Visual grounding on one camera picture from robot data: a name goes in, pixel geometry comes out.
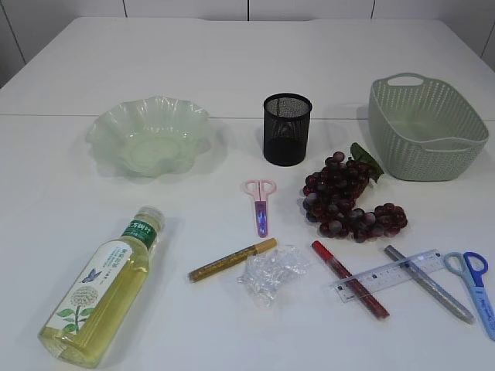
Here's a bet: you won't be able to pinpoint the jasmine tea bottle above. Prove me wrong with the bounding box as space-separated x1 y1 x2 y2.
38 206 165 369

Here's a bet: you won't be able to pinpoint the small pink scissors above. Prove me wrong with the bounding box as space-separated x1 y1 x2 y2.
242 179 277 238

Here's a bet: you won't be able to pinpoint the red marker pen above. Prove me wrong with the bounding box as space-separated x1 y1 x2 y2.
311 240 390 320

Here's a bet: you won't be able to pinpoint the gold glitter marker pen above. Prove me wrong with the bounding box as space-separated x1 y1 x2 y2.
188 238 278 283

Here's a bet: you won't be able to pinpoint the blue scissors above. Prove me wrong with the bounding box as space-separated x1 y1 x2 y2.
443 251 494 341

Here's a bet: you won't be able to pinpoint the green woven plastic basket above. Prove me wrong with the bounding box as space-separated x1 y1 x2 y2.
368 73 490 182

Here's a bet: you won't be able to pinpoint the black mesh pen holder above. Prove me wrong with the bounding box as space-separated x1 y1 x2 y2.
263 93 312 167

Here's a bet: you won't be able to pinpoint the dark red grape bunch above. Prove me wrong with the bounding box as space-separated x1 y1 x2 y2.
302 142 408 243

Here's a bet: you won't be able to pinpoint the clear plastic ruler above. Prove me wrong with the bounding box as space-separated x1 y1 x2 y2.
329 250 445 302

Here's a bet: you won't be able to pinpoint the light green wavy plate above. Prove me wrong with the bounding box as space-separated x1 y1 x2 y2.
86 95 210 178

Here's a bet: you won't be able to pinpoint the silver glitter marker pen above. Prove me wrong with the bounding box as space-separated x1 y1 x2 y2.
401 260 475 325

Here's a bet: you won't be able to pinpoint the clear plastic sheet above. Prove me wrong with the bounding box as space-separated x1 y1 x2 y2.
237 245 312 308

